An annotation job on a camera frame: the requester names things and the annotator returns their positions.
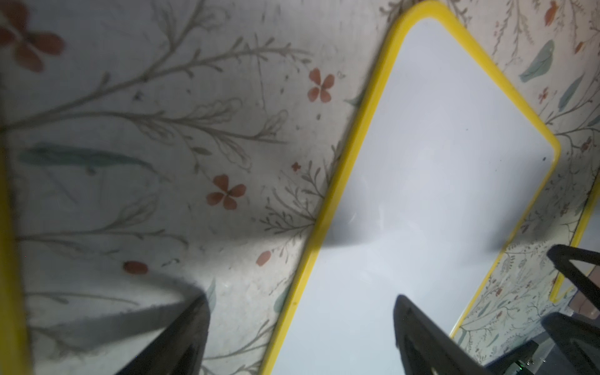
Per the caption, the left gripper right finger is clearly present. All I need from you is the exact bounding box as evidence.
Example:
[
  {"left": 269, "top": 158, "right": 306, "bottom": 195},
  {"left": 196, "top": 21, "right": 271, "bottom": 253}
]
[{"left": 393, "top": 295, "right": 490, "bottom": 375}]

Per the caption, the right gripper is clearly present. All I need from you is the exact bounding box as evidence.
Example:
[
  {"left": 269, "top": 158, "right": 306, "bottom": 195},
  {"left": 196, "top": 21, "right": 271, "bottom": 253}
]
[{"left": 484, "top": 245, "right": 599, "bottom": 375}]

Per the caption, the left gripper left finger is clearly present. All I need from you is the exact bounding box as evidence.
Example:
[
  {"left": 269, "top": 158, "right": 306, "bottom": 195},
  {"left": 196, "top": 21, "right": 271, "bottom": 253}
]
[{"left": 118, "top": 293, "right": 210, "bottom": 375}]

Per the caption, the whiteboard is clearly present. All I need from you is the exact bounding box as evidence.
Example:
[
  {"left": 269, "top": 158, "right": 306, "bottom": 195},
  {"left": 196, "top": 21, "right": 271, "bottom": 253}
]
[{"left": 261, "top": 1, "right": 560, "bottom": 374}]

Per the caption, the right whiteboard under arm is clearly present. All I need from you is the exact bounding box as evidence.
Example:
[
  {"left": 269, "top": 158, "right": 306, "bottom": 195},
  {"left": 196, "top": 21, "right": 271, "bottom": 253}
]
[{"left": 549, "top": 177, "right": 599, "bottom": 303}]

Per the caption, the yellow plastic storage box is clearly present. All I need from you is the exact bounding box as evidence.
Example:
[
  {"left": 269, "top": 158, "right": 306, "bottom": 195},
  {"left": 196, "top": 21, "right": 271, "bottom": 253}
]
[{"left": 1, "top": 149, "right": 33, "bottom": 374}]

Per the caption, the floral table mat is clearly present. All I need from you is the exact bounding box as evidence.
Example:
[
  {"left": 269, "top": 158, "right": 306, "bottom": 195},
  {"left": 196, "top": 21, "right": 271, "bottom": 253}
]
[{"left": 0, "top": 0, "right": 600, "bottom": 375}]

